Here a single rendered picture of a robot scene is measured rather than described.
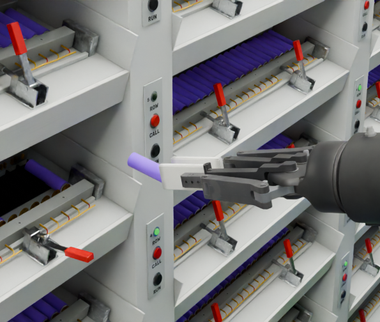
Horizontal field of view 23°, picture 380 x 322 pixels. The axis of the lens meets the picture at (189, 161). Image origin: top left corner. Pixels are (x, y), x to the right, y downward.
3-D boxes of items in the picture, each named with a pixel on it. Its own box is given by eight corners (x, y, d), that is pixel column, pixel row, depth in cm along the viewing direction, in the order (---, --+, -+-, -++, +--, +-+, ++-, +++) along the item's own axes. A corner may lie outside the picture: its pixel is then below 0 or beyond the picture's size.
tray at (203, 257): (335, 183, 188) (359, 127, 181) (167, 328, 142) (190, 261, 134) (252, 135, 195) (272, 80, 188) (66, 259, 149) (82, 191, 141)
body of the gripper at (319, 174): (342, 227, 93) (262, 222, 98) (375, 195, 99) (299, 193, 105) (330, 156, 91) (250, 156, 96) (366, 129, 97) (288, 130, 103)
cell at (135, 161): (131, 167, 112) (175, 188, 110) (124, 165, 111) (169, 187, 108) (138, 153, 112) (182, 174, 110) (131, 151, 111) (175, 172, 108)
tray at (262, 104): (342, 90, 180) (367, 27, 172) (165, 212, 133) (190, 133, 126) (255, 44, 187) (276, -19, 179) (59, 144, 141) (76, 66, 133)
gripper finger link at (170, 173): (216, 188, 105) (212, 191, 104) (166, 187, 109) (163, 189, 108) (211, 163, 104) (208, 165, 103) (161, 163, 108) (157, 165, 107)
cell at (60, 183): (32, 167, 126) (68, 191, 124) (23, 172, 125) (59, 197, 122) (34, 156, 125) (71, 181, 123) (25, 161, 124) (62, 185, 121)
